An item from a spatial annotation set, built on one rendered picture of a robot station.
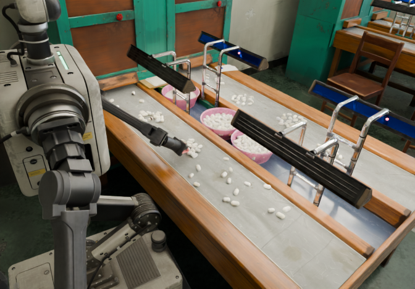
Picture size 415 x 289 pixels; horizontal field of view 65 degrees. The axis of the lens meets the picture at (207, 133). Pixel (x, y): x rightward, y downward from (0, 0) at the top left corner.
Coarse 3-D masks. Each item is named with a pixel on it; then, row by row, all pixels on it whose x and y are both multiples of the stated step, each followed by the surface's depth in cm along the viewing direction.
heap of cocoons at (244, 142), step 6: (240, 138) 190; (246, 138) 192; (240, 144) 186; (246, 144) 185; (252, 144) 187; (258, 144) 185; (246, 150) 181; (252, 150) 180; (258, 150) 181; (264, 150) 182
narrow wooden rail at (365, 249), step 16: (160, 96) 222; (176, 112) 206; (208, 128) 193; (224, 144) 180; (240, 160) 170; (256, 176) 163; (272, 176) 160; (288, 192) 151; (304, 208) 144; (336, 224) 137; (352, 240) 130; (368, 256) 126
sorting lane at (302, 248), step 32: (128, 96) 225; (192, 128) 196; (192, 160) 171; (224, 192) 153; (256, 192) 154; (256, 224) 138; (288, 224) 139; (320, 224) 139; (288, 256) 126; (320, 256) 126; (352, 256) 127; (320, 288) 115
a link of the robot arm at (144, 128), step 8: (104, 96) 162; (104, 104) 157; (112, 104) 157; (112, 112) 156; (120, 112) 156; (128, 120) 155; (136, 120) 155; (136, 128) 155; (144, 128) 154; (152, 128) 155; (152, 136) 153; (160, 136) 154
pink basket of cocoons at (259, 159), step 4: (236, 132) 191; (240, 132) 194; (232, 136) 187; (236, 136) 192; (232, 140) 186; (236, 148) 180; (244, 152) 175; (252, 156) 176; (256, 156) 176; (260, 156) 176; (264, 156) 177; (268, 156) 179; (256, 160) 178; (260, 160) 179; (264, 160) 181
